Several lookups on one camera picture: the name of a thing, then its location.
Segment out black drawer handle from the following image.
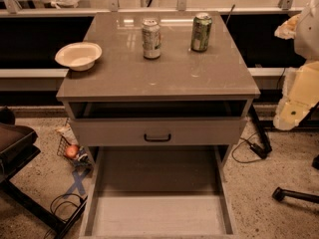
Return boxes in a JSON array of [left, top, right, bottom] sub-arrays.
[[144, 133, 171, 142]]

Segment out dark green soda can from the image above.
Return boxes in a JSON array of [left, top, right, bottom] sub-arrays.
[[190, 12, 212, 52]]

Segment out black floor cable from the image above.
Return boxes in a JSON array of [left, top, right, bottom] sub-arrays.
[[43, 192, 87, 239]]

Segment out silver green 7up can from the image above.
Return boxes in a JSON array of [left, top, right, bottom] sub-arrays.
[[142, 19, 161, 59]]

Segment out metal railing frame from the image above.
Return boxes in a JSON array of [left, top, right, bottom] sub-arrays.
[[0, 0, 319, 18]]

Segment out grey drawer cabinet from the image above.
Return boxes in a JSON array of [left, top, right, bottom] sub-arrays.
[[55, 10, 261, 239]]

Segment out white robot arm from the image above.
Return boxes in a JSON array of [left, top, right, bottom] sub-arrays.
[[273, 0, 319, 130]]

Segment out open grey middle drawer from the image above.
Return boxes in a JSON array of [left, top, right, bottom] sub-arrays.
[[79, 146, 239, 239]]

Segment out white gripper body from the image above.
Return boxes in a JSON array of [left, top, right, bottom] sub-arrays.
[[297, 62, 319, 105]]

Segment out black office chair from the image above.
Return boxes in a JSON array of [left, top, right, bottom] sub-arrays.
[[0, 107, 87, 239]]

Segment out white paper bowl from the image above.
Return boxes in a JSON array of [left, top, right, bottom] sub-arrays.
[[55, 42, 102, 72]]

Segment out black wire basket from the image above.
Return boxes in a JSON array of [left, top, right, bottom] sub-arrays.
[[57, 137, 91, 167]]

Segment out black power adapter cable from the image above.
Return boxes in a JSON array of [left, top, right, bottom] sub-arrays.
[[230, 129, 273, 164]]

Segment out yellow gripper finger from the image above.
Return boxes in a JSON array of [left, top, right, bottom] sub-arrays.
[[274, 14, 300, 40], [273, 69, 312, 130]]

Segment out black chair leg caster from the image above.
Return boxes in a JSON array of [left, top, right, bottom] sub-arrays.
[[272, 187, 319, 203]]

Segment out orange round fruit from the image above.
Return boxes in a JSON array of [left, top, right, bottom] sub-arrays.
[[65, 144, 79, 159]]

